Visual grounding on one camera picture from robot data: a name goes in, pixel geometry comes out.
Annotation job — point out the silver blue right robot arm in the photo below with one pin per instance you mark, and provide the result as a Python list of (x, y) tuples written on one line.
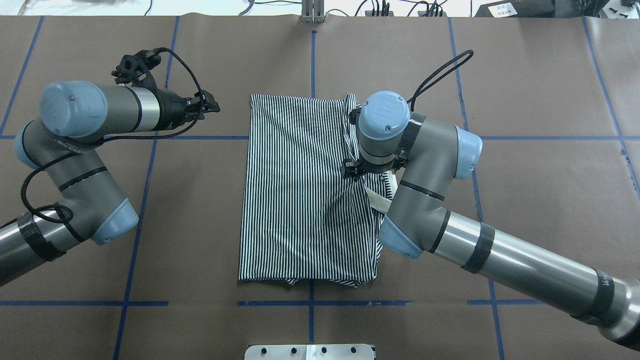
[(432, 154)]

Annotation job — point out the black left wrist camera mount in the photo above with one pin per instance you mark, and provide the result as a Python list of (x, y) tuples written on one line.
[(136, 69)]

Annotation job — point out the grey aluminium frame post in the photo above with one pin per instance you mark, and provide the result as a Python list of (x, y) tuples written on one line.
[(313, 11)]

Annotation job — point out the black box with label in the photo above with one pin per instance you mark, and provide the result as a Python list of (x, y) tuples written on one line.
[(517, 9)]

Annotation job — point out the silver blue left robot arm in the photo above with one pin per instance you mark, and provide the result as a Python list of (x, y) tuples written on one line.
[(75, 117)]

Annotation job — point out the navy white striped polo shirt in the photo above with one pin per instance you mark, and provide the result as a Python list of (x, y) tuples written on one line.
[(301, 220)]

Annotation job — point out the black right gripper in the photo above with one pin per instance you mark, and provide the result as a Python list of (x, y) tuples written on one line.
[(351, 171)]

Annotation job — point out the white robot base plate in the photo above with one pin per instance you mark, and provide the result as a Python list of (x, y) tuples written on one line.
[(348, 351)]

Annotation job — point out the clear plastic bag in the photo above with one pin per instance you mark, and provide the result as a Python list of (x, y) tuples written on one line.
[(85, 8)]

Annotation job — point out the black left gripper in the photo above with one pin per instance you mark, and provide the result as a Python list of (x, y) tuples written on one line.
[(172, 106)]

